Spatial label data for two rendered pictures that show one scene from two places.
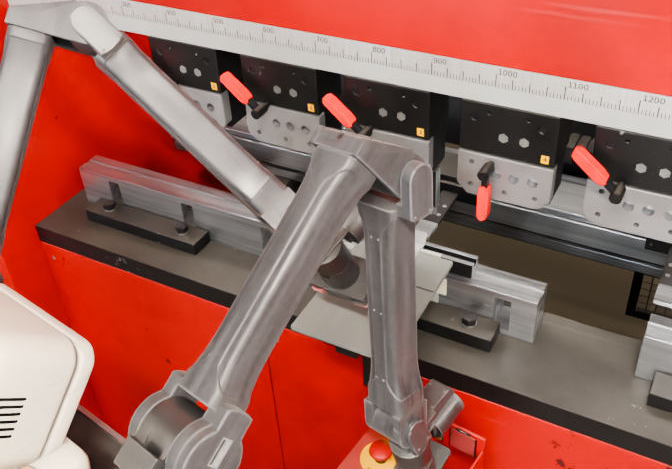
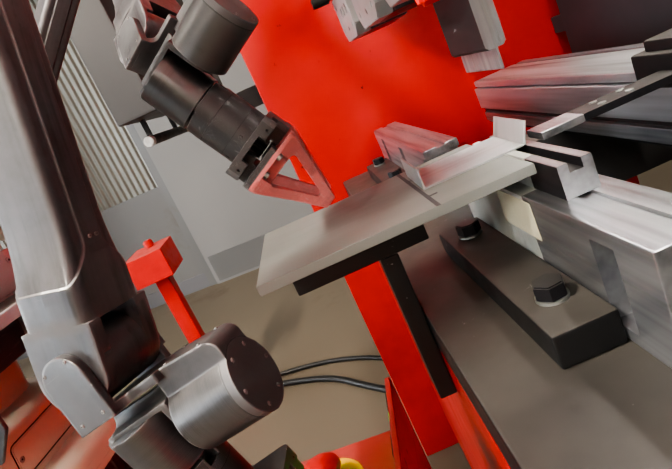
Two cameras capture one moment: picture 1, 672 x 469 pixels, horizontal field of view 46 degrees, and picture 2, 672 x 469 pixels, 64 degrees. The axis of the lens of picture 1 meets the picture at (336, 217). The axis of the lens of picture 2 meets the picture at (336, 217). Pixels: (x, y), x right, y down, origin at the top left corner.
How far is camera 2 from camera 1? 1.17 m
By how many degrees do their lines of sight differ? 58
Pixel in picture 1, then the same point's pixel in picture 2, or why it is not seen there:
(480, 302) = (579, 254)
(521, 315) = (641, 290)
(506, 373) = (551, 423)
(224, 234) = not seen: hidden behind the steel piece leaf
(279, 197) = (129, 10)
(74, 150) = (385, 120)
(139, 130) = (469, 109)
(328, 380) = not seen: hidden behind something
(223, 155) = not seen: outside the picture
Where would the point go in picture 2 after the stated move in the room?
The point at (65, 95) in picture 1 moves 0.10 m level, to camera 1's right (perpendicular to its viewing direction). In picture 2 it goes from (371, 68) to (397, 57)
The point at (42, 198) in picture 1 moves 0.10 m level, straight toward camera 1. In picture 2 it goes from (350, 159) to (332, 173)
